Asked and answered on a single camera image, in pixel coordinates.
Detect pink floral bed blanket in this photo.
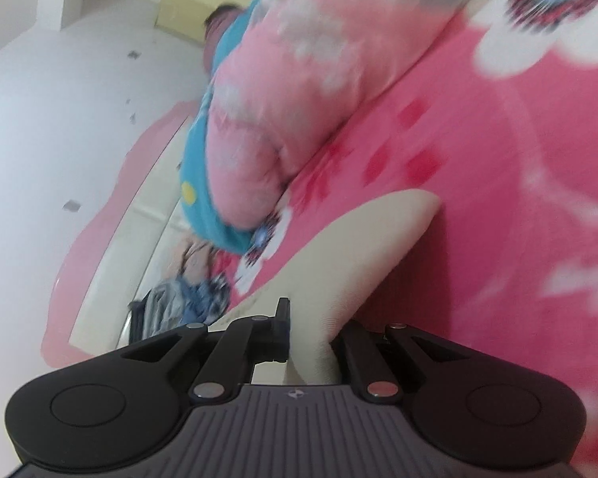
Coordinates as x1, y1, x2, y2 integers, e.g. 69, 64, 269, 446
219, 0, 598, 478

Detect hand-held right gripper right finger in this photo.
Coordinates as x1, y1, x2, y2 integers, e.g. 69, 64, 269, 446
331, 319, 474, 402

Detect black garment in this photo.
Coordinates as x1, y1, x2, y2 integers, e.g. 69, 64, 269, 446
128, 300, 148, 345

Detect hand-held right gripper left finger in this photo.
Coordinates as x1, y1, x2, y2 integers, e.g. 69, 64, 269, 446
122, 298, 292, 402

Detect pale pink floral garment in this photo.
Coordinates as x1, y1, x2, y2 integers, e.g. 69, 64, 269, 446
172, 238, 216, 284

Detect grey garment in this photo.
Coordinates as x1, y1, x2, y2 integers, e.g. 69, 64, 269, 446
144, 281, 183, 342

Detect plaid shirt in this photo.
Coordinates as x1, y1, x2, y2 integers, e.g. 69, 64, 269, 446
207, 270, 231, 315

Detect beige pants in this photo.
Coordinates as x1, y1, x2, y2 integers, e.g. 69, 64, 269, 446
214, 192, 442, 385

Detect pink and blue floral quilt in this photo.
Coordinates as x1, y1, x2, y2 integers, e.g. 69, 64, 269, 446
179, 0, 499, 256

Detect pink and white headboard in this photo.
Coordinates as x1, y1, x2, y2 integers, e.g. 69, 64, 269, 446
40, 100, 215, 365

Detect blue jeans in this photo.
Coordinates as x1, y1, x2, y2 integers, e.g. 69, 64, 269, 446
179, 279, 215, 325

